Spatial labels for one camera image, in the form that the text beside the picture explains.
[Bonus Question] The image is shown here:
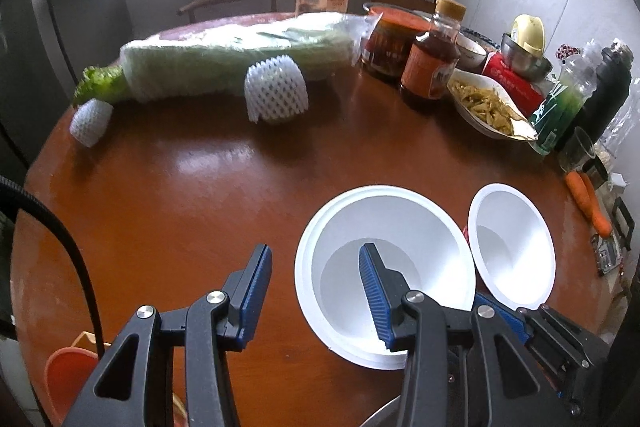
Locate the glass cup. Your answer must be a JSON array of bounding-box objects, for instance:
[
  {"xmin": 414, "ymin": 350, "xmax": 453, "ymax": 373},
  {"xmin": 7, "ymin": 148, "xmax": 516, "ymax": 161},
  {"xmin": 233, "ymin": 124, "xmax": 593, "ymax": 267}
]
[{"xmin": 559, "ymin": 127, "xmax": 598, "ymax": 172}]

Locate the chili sauce jar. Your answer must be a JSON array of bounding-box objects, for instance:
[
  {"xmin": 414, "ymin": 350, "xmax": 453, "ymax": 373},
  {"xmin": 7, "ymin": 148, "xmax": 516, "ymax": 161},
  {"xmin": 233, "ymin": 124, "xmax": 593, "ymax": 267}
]
[{"xmin": 361, "ymin": 4, "xmax": 432, "ymax": 80}]

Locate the carrot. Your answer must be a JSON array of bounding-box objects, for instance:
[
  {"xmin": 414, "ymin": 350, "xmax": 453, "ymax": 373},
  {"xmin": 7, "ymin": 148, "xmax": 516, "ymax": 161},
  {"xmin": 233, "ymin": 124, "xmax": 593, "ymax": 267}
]
[
  {"xmin": 565, "ymin": 171, "xmax": 613, "ymax": 239},
  {"xmin": 580, "ymin": 174, "xmax": 608, "ymax": 220}
]

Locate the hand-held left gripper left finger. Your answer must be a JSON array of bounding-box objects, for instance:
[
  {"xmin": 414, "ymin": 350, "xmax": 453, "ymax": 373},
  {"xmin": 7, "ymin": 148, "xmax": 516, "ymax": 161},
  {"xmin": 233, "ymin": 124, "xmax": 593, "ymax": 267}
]
[{"xmin": 62, "ymin": 243, "xmax": 274, "ymax": 427}]

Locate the grey refrigerator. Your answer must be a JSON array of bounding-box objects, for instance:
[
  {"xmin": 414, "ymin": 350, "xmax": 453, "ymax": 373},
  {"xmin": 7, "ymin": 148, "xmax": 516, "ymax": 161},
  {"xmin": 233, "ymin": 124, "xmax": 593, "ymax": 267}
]
[{"xmin": 0, "ymin": 0, "xmax": 133, "ymax": 178}]

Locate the red tissue box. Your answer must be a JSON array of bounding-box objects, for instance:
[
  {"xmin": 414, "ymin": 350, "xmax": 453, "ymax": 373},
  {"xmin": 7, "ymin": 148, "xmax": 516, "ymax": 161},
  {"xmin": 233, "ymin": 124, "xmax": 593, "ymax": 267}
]
[{"xmin": 481, "ymin": 52, "xmax": 548, "ymax": 118}]

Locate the black thermos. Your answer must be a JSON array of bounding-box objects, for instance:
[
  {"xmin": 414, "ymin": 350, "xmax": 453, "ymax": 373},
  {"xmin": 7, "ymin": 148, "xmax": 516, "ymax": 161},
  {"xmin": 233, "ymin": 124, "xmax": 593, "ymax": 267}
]
[{"xmin": 555, "ymin": 41, "xmax": 633, "ymax": 152}]

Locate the white oval dish of food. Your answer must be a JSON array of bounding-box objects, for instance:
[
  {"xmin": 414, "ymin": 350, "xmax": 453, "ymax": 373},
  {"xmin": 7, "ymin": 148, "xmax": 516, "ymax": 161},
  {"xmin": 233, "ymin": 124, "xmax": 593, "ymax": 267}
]
[{"xmin": 446, "ymin": 71, "xmax": 538, "ymax": 142}]

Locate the sauce bottle with orange cap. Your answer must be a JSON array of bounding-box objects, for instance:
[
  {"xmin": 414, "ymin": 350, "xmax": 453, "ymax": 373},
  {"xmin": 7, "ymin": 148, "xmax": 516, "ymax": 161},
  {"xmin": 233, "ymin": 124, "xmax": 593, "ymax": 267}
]
[{"xmin": 400, "ymin": 0, "xmax": 467, "ymax": 110}]

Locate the small steel bowl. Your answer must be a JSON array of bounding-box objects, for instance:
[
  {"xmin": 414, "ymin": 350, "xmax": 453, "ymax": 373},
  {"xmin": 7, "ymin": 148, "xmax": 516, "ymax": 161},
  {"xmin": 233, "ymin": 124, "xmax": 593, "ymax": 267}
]
[{"xmin": 501, "ymin": 32, "xmax": 553, "ymax": 80}]

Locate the wrapped napa cabbage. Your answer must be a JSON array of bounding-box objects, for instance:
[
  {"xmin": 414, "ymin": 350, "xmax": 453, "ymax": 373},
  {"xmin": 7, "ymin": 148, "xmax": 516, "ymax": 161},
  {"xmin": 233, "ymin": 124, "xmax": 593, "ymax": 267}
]
[{"xmin": 120, "ymin": 13, "xmax": 373, "ymax": 102}]

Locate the green liquid plastic bottle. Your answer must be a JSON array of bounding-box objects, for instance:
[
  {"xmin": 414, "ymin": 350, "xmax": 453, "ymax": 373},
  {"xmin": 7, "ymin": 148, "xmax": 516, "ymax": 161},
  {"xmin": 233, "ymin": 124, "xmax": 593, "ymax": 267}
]
[{"xmin": 530, "ymin": 39, "xmax": 601, "ymax": 156}]

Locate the small steel cup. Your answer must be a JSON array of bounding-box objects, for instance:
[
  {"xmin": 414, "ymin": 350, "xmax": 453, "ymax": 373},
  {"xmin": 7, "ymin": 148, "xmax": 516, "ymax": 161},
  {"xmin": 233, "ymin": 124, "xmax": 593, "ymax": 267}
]
[{"xmin": 582, "ymin": 156, "xmax": 610, "ymax": 188}]

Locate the green lettuce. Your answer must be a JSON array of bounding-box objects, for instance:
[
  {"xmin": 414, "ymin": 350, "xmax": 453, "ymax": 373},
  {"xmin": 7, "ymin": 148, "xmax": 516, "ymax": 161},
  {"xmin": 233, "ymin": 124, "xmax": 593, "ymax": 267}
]
[{"xmin": 74, "ymin": 66, "xmax": 126, "ymax": 108}]

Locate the clear plastic bag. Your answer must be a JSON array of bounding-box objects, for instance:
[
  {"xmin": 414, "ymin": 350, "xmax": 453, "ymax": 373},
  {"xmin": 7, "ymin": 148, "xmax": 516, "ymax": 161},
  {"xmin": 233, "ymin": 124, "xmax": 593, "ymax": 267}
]
[{"xmin": 597, "ymin": 107, "xmax": 636, "ymax": 168}]

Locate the small foam net fruit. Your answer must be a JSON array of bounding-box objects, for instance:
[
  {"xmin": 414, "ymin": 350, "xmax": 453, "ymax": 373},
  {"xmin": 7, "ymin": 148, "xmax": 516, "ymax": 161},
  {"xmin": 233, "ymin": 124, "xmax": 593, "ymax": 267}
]
[{"xmin": 70, "ymin": 100, "xmax": 115, "ymax": 148}]

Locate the black braided cable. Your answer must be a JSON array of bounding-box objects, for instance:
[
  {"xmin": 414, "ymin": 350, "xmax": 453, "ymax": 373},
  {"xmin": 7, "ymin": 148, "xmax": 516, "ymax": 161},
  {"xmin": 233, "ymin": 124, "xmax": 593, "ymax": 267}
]
[{"xmin": 0, "ymin": 174, "xmax": 108, "ymax": 358}]

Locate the large foam net fruit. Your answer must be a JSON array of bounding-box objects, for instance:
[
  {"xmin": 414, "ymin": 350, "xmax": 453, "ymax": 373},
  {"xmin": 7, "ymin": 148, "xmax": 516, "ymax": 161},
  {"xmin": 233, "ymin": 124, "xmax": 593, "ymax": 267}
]
[{"xmin": 244, "ymin": 55, "xmax": 310, "ymax": 124}]

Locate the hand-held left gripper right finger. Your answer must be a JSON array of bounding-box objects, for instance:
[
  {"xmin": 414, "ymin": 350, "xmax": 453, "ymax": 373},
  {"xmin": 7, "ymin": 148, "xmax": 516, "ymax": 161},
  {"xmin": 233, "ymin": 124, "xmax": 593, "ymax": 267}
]
[{"xmin": 358, "ymin": 243, "xmax": 566, "ymax": 427}]

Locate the white ceramic bowl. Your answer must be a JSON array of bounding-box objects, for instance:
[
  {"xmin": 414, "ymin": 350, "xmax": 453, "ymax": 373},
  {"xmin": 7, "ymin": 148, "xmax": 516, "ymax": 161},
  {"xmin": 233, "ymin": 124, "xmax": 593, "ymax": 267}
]
[{"xmin": 452, "ymin": 32, "xmax": 488, "ymax": 72}]

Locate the instant noodle paper bowl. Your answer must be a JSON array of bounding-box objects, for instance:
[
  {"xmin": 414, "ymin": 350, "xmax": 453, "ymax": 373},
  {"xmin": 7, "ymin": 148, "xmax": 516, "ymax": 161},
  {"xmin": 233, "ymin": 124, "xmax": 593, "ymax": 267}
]
[
  {"xmin": 467, "ymin": 183, "xmax": 557, "ymax": 308},
  {"xmin": 294, "ymin": 185, "xmax": 475, "ymax": 370}
]

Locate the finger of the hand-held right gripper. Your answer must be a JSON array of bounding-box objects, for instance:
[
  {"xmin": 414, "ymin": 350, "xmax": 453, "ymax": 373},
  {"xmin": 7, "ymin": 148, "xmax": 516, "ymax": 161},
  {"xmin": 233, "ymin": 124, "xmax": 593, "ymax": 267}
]
[
  {"xmin": 472, "ymin": 291, "xmax": 533, "ymax": 350},
  {"xmin": 520, "ymin": 304, "xmax": 597, "ymax": 370}
]

